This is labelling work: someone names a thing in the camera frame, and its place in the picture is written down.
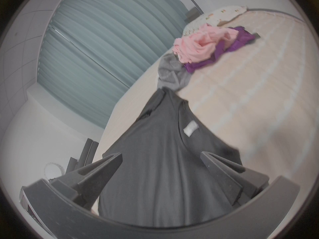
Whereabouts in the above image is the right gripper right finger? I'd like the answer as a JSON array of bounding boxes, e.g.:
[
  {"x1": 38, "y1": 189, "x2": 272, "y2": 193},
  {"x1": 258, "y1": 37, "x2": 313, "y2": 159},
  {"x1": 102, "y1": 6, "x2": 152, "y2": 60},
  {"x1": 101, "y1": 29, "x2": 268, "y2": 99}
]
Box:
[{"x1": 201, "y1": 151, "x2": 269, "y2": 206}]

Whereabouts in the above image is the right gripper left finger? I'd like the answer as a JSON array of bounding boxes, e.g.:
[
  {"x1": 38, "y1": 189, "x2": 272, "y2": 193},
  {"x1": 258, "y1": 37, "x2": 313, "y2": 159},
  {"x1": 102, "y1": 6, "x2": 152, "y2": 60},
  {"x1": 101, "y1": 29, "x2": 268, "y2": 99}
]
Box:
[{"x1": 51, "y1": 153, "x2": 123, "y2": 210}]

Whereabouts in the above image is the black T-shirt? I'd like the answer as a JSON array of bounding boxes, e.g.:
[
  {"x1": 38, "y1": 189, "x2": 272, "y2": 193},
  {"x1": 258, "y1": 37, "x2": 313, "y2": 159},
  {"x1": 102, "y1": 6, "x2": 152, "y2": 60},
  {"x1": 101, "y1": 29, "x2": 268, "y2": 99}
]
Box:
[{"x1": 98, "y1": 88, "x2": 243, "y2": 227}]

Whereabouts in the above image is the bed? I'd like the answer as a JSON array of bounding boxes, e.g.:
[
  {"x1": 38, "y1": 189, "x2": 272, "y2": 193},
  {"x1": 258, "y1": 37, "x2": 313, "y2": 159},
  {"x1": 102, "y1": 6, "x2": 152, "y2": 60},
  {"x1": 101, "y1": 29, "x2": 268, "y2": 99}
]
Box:
[{"x1": 98, "y1": 0, "x2": 317, "y2": 210}]

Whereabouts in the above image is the blue-green curtain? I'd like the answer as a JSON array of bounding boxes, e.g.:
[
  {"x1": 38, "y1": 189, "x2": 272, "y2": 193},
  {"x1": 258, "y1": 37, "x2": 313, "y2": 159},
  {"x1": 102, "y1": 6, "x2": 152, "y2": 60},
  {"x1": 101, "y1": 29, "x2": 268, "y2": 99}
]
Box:
[
  {"x1": 37, "y1": 27, "x2": 130, "y2": 129},
  {"x1": 51, "y1": 0, "x2": 193, "y2": 87}
]

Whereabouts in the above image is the grey garment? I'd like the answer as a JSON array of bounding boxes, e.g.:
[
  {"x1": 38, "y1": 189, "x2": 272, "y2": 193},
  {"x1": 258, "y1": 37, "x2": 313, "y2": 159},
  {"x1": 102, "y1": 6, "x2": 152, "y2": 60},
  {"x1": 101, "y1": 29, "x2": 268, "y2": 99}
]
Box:
[{"x1": 157, "y1": 52, "x2": 192, "y2": 92}]

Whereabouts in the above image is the pink garment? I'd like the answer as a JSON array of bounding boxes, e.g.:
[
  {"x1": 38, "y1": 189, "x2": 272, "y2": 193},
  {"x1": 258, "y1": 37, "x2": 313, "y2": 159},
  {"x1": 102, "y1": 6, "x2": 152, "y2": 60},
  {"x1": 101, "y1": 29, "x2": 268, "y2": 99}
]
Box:
[{"x1": 173, "y1": 24, "x2": 240, "y2": 65}]

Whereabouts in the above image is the purple garment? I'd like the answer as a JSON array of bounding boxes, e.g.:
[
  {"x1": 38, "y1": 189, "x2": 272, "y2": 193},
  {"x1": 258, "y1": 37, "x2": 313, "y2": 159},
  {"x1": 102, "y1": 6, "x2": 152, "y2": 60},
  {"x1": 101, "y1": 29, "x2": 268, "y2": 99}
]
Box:
[{"x1": 184, "y1": 26, "x2": 261, "y2": 74}]

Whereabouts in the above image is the white printed pillow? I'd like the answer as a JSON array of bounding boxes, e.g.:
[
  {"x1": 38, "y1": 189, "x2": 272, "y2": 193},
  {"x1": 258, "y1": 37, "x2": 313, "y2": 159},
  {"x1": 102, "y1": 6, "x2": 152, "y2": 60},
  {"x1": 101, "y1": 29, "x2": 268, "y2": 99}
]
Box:
[{"x1": 183, "y1": 6, "x2": 249, "y2": 35}]

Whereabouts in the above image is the grey bedside table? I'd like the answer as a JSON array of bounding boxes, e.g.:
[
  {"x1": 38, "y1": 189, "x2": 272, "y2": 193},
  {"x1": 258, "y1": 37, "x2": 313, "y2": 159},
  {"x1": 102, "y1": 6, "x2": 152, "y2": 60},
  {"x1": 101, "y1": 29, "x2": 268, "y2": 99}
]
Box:
[{"x1": 186, "y1": 7, "x2": 200, "y2": 22}]

